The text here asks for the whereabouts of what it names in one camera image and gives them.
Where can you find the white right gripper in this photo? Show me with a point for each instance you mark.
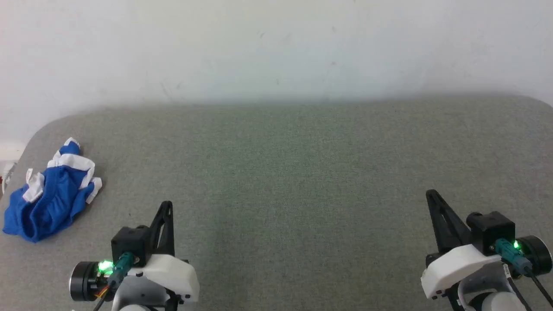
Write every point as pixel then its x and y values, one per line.
pixel 458 268

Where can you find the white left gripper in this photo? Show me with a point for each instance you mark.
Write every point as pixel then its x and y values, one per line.
pixel 173 274

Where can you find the blue white basketball shorts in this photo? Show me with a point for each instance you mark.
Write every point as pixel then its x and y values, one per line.
pixel 49 203

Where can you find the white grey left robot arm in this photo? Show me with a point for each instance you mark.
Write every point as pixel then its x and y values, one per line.
pixel 138 296

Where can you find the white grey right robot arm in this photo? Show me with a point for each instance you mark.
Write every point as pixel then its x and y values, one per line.
pixel 488 293

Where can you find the black left wrist motor cylinder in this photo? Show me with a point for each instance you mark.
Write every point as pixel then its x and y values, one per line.
pixel 84 280

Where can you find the black wrist motor cylinder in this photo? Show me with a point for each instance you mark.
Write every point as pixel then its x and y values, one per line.
pixel 538 255
pixel 84 280

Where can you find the black right wrist motor cylinder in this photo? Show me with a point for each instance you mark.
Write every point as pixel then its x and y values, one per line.
pixel 538 255

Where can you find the grey-green fabric sofa seat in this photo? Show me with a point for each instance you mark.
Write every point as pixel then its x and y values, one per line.
pixel 285 172

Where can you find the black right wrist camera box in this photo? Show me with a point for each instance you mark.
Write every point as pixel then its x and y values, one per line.
pixel 492 231

